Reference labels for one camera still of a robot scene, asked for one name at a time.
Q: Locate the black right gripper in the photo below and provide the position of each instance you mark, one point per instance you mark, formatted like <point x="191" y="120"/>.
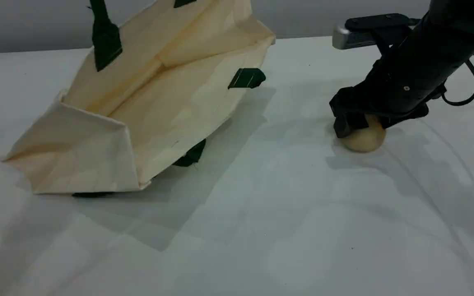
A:
<point x="405" y="78"/>

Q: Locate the round egg yolk pastry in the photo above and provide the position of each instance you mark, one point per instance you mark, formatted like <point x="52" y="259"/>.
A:
<point x="364" y="142"/>

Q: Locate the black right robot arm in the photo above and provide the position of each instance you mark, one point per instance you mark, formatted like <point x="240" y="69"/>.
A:
<point x="467" y="20"/>

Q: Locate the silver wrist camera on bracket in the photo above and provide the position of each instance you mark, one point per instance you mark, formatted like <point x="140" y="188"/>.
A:
<point x="356" y="39"/>

